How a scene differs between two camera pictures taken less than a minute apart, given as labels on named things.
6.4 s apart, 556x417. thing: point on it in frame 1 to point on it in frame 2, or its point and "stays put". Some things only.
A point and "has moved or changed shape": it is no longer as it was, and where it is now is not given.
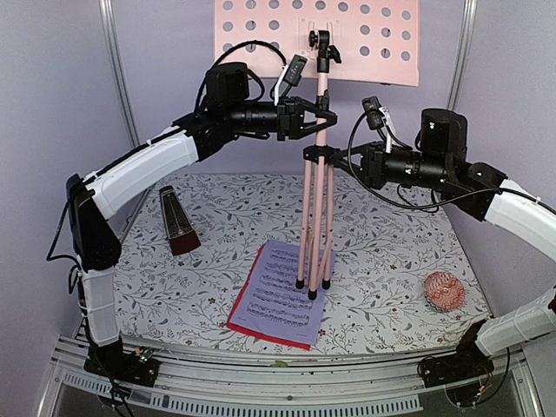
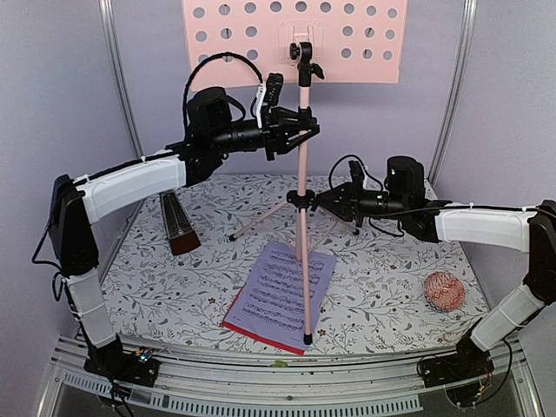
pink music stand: x=373 y=41 has moved or changed shape
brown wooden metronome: x=182 y=234 stays put
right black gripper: x=373 y=170 to x=350 y=208
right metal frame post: x=469 y=11 stays put
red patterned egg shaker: x=444 y=291 stays put
